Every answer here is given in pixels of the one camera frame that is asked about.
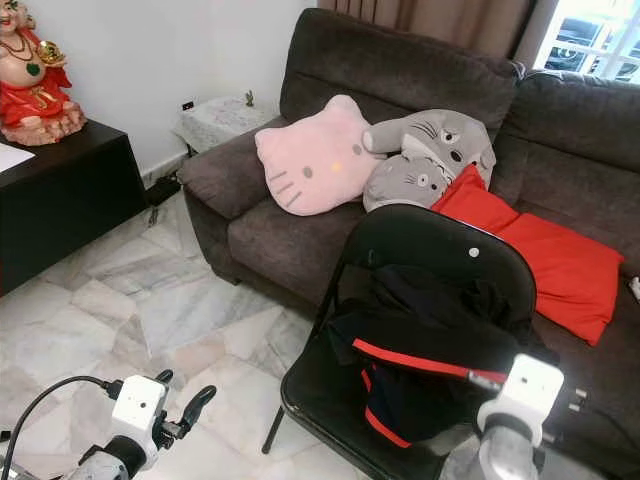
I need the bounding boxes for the small grey plush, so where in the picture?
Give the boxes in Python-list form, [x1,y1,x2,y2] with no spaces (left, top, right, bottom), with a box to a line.
[363,152,451,213]

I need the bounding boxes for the black power strip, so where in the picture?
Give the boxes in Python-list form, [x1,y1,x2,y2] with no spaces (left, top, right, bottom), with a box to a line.
[145,175,183,208]

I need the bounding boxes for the large grey plush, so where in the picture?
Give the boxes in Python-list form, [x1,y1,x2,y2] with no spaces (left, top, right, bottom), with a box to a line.
[363,108,498,191]

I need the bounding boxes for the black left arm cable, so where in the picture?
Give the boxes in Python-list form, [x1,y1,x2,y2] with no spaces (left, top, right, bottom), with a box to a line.
[0,375,121,480]

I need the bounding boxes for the red cushion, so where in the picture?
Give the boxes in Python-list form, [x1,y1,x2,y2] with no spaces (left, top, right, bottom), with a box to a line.
[430,165,626,346]

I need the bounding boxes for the black jacket red stripes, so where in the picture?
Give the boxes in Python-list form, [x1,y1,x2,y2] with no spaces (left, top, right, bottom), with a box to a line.
[325,262,556,448]

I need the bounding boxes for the black folding chair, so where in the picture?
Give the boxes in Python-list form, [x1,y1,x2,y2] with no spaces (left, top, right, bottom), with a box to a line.
[262,203,561,480]

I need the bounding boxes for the brown curtain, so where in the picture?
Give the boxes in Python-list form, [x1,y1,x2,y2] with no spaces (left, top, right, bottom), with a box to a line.
[315,0,536,59]

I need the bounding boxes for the bright window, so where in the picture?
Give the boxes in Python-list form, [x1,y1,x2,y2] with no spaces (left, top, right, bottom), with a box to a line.
[532,0,640,83]

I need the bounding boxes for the lace covered side table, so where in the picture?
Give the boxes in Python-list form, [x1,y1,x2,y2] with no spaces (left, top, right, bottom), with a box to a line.
[172,95,281,156]

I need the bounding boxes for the pink cat face pillow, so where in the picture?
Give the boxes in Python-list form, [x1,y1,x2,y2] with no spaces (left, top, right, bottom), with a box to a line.
[255,95,386,218]

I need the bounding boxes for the red laughing Buddha statue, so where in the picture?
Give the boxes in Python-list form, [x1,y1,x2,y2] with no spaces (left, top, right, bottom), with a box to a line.
[0,0,88,146]

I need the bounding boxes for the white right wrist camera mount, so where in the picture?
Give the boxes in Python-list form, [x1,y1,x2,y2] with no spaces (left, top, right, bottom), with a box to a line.
[478,353,566,446]

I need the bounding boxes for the dark brown fabric sofa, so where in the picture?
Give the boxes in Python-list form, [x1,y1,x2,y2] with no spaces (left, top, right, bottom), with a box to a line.
[178,8,640,479]

